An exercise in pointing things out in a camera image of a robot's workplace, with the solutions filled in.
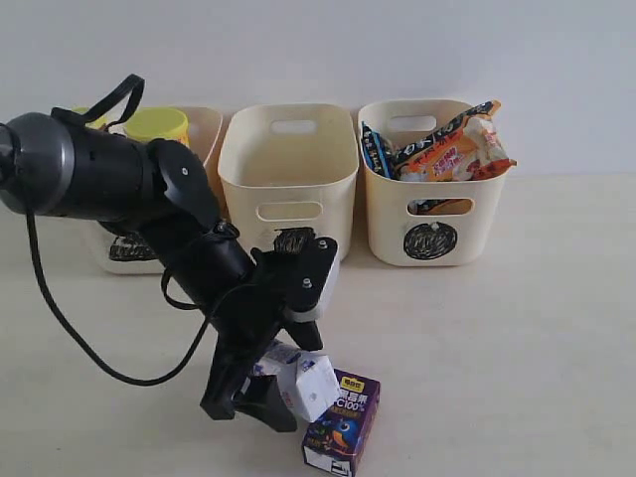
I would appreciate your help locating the cream plastic bin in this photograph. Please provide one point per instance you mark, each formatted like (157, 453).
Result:
(119, 255)
(290, 166)
(424, 223)

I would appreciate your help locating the blue noodle packet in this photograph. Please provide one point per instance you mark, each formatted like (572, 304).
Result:
(378, 153)

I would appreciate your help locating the right cream plastic bin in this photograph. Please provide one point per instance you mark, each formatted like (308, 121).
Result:
(424, 223)

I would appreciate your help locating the purple juice box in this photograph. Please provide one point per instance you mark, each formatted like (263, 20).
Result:
(336, 441)

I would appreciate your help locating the middle cream plastic bin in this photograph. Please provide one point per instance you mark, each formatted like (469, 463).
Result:
(290, 166)

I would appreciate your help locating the orange snack bag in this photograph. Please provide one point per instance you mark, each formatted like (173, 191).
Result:
(467, 148)

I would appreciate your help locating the left cream plastic bin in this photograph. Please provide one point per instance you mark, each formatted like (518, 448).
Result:
(119, 255)

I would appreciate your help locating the white blue milk carton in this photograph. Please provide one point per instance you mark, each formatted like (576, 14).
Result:
(306, 380)

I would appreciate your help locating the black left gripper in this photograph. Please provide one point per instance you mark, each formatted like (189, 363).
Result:
(249, 316)

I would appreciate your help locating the yellow Lays chips can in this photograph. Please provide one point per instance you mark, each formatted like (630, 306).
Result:
(80, 116)

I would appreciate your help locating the pink Lays chips can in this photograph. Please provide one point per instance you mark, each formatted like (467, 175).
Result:
(150, 123)

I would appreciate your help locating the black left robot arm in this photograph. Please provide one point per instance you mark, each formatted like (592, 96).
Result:
(159, 192)

